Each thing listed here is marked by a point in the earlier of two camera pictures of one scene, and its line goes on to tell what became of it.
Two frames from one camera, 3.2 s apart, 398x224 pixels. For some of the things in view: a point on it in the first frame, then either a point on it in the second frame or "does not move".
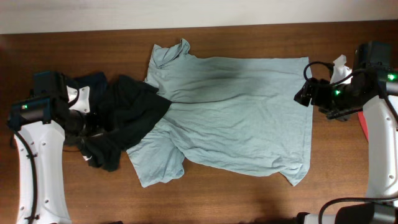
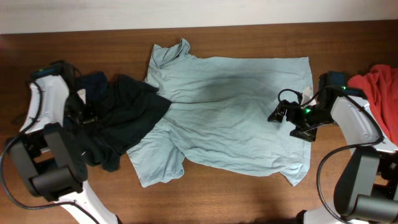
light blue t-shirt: (248, 116) does not move
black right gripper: (320, 86) → (306, 134)
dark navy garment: (121, 112) does not move
